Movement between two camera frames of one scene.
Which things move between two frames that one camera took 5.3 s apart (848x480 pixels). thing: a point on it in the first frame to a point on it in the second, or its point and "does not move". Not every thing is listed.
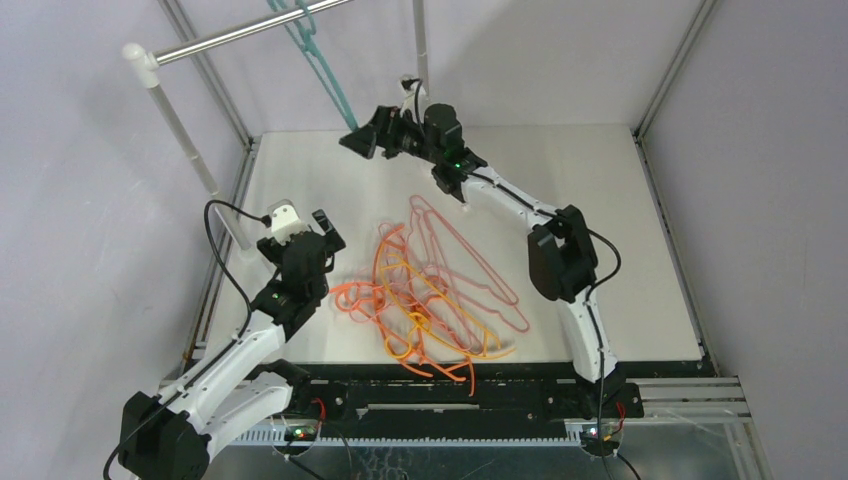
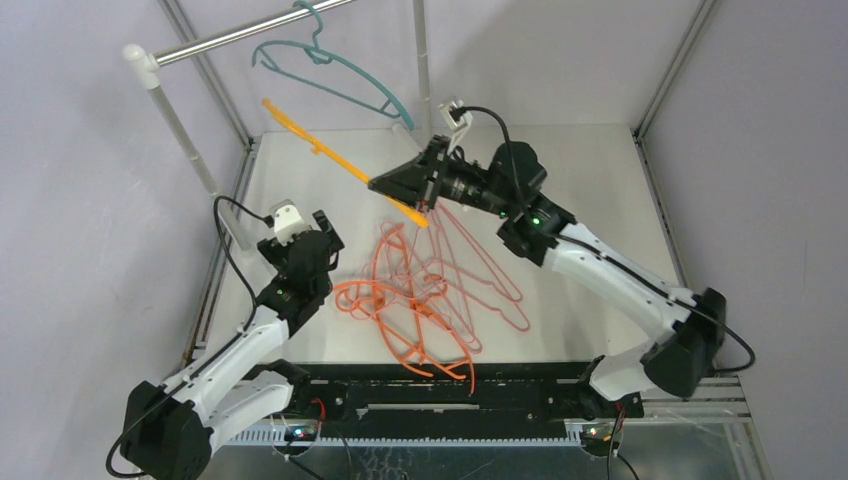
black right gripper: x=382 y=132 to x=432 y=176
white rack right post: x=421 y=36 does not move
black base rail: x=451 y=394 does not move
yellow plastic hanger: x=428 y=307 to x=318 y=144
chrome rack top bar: x=274 y=23 does not move
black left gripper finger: x=324 y=221 does not move
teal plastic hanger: x=302 y=32 to x=321 y=56
